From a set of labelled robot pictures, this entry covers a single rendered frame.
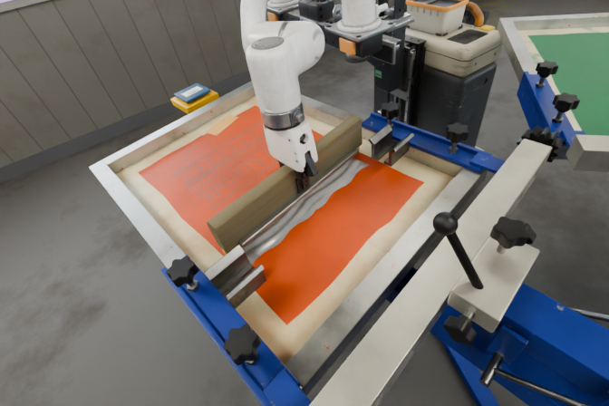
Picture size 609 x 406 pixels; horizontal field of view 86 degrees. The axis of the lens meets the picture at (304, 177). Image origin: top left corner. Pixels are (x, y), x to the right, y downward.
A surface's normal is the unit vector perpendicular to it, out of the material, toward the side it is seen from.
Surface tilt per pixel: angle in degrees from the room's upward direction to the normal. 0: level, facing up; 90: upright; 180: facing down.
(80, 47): 90
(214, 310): 0
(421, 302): 0
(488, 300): 0
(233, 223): 90
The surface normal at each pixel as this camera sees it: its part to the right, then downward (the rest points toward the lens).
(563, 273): -0.14, -0.73
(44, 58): 0.54, 0.51
